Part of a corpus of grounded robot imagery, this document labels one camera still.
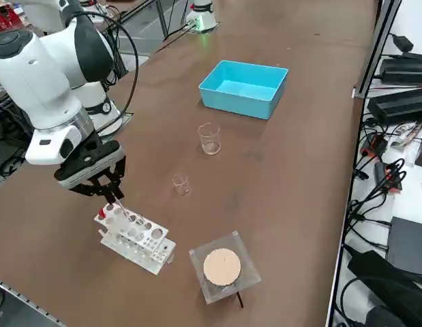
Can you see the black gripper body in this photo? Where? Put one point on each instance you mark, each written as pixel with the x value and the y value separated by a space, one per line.
pixel 91 160

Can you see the clear glass rod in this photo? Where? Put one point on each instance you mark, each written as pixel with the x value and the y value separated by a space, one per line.
pixel 122 209

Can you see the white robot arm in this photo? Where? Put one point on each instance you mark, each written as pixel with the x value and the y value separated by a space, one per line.
pixel 202 17
pixel 33 85

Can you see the small glass beaker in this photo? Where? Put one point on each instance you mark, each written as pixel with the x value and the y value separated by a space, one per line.
pixel 181 189

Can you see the white test-tube rack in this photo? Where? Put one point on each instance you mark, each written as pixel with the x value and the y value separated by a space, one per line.
pixel 149 245

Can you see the large glass beaker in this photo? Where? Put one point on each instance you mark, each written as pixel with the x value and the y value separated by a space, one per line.
pixel 210 146

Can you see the blue plastic bin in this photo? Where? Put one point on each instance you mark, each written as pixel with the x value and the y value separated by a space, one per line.
pixel 238 98

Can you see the clear box with red parts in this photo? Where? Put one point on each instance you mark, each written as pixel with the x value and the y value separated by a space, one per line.
pixel 6 20

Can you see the black and red device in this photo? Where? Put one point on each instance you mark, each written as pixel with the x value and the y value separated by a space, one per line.
pixel 376 146

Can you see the black and orange device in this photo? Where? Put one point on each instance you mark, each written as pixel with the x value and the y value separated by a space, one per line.
pixel 389 178

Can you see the long black power supply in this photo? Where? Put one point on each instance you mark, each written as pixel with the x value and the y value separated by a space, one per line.
pixel 398 105
pixel 406 69

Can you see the flat black box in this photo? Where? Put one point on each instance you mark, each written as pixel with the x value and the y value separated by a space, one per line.
pixel 410 245

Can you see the small black power adapter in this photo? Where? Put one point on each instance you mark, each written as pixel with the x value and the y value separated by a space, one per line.
pixel 403 42

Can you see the aluminium frame post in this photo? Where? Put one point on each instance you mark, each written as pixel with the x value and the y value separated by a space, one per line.
pixel 377 44

